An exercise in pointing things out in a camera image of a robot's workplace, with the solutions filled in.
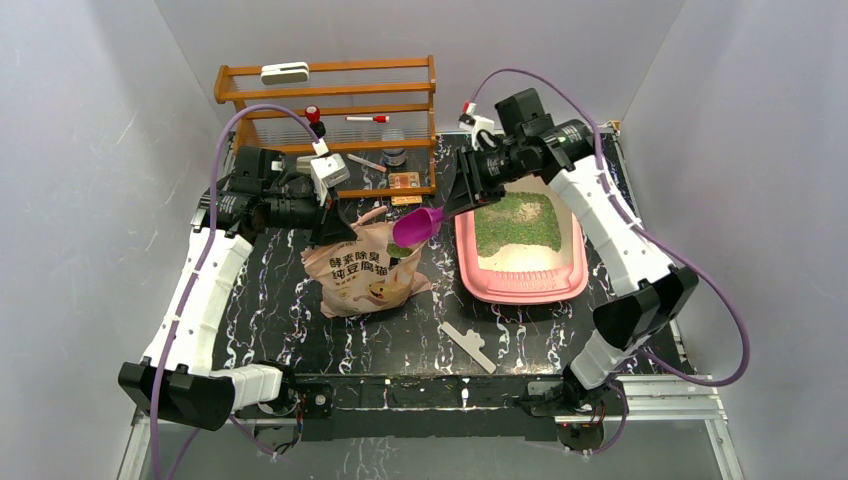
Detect pink cat litter box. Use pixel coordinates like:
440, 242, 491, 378
454, 177, 588, 305

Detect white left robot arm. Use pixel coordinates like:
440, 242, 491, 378
118, 143, 357, 431

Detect small glass jar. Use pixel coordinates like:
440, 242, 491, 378
381, 129, 407, 167

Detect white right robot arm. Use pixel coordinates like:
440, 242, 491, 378
443, 88, 698, 414

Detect grey stapler lower shelf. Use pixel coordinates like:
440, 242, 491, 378
295, 155, 314, 175

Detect white pen on shelf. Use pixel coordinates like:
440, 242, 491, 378
347, 154, 388, 173

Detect red white marker pen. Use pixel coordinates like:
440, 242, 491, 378
345, 115, 390, 124

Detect cat litter bag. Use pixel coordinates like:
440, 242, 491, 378
301, 205, 431, 318

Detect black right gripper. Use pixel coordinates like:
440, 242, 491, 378
441, 141, 528, 216

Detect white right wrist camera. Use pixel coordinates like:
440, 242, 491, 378
458, 102, 500, 151

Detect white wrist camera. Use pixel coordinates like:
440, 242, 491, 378
458, 102, 500, 151
309, 139, 350, 206

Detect white stapler on top shelf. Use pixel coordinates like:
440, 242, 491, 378
260, 61, 310, 85

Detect orange wooden shelf rack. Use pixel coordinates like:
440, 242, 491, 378
213, 56, 438, 199

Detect orange snack packet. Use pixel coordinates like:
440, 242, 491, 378
388, 171, 423, 207

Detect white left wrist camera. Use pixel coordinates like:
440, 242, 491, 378
309, 139, 350, 206

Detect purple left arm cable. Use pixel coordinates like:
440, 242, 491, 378
148, 103, 326, 480

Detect red black stamp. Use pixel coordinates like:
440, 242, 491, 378
304, 105, 326, 138

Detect purple litter scoop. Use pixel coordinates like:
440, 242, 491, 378
392, 207, 444, 248

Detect grey bag sealing clip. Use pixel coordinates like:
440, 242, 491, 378
439, 322, 496, 374

